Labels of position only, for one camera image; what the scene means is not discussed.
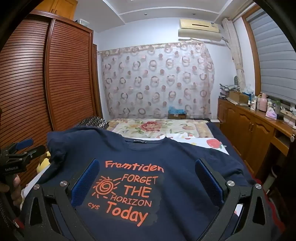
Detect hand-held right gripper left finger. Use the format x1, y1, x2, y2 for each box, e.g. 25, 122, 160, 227
22, 158, 101, 241

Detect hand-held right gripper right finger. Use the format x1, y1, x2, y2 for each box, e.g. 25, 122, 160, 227
195, 158, 275, 241

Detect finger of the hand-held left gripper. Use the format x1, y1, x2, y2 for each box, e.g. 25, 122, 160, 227
5, 138, 33, 154
14, 145, 46, 163

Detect navy printed t-shirt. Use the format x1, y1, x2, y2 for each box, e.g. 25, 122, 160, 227
22, 126, 278, 241

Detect person's left hand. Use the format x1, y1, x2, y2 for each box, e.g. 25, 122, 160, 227
9, 174, 23, 209

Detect yellow plush toy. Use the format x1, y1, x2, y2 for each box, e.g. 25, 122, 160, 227
37, 151, 52, 173

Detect strawberry flower print blanket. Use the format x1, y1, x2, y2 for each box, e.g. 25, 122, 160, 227
166, 133, 230, 154

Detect navy bed sheet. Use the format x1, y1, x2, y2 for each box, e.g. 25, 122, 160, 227
207, 122, 257, 179

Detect dark medallion-patterned pillow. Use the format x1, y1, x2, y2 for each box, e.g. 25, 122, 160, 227
77, 116, 109, 129

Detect wooden sideboard cabinet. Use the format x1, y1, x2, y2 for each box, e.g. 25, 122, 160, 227
217, 97, 296, 176

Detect wooden louvered wardrobe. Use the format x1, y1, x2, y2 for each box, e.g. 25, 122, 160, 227
0, 0, 103, 193

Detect blue plastic bag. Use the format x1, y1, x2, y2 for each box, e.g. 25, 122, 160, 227
168, 106, 186, 114

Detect floral quilt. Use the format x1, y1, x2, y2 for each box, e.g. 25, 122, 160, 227
107, 118, 210, 142

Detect large cardboard box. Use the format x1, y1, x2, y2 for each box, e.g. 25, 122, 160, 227
228, 91, 250, 105

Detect pink tissue pack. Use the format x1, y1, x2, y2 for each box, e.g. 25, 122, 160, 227
265, 109, 278, 120

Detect stack of folded cloths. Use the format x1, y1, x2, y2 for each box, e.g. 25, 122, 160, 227
218, 83, 241, 99

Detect pink thermos jug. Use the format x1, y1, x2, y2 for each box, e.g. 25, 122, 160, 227
258, 93, 269, 112

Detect sheer circle-patterned curtain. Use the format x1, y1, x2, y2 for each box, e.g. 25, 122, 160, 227
98, 42, 215, 120

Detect beige window curtain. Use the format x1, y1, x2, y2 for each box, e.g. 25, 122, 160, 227
222, 17, 247, 90

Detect grey window blind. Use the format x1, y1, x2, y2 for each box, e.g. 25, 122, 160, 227
248, 9, 296, 105

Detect wooden window frame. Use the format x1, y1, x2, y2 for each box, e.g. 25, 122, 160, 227
240, 9, 296, 109

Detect cream wall air conditioner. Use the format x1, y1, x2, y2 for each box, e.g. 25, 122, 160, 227
178, 19, 223, 43

